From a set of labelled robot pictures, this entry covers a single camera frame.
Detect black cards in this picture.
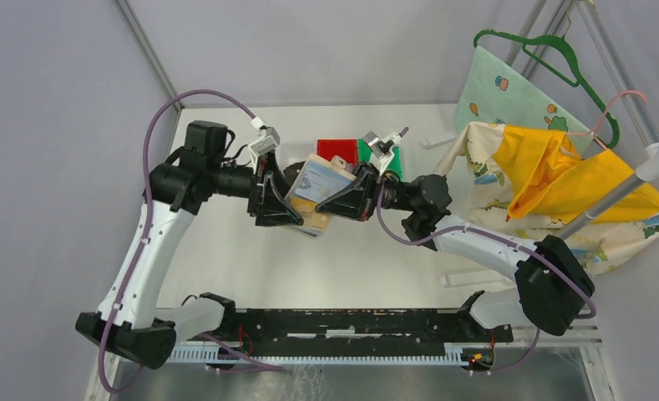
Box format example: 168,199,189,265
283,161,305,187

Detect beige card holder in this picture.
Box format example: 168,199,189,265
285,154,355,237

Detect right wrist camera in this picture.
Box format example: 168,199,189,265
357,127,409,175

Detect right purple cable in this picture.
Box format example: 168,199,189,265
375,127,598,378

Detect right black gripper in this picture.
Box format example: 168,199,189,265
315,160,418,221

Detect green patterned cloth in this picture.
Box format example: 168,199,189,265
453,46,591,152

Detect dinosaur print cloth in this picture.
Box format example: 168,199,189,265
434,122,659,275

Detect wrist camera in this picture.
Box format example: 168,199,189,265
248,116,281,169
357,127,409,175

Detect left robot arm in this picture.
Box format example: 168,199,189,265
75,119,304,369

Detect pink clothes hanger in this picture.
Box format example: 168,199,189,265
568,89,649,153

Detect yellow cloth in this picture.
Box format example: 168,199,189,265
493,125,634,223

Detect metal rack pole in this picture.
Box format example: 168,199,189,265
556,142,659,241

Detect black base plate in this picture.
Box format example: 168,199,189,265
184,307,515,358

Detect white cable tray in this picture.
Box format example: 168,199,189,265
165,343,466,368

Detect green plastic bin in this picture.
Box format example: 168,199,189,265
357,139,403,180

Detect red plastic bin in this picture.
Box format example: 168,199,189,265
316,139,358,165

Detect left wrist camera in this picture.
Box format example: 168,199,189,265
248,116,281,169

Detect green clothes hanger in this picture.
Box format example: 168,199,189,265
473,29,621,149

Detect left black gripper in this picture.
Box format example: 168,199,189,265
209,149,304,226

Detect clear plastic box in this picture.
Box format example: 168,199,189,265
420,131,458,150

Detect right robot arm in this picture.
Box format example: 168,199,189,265
316,163,596,341

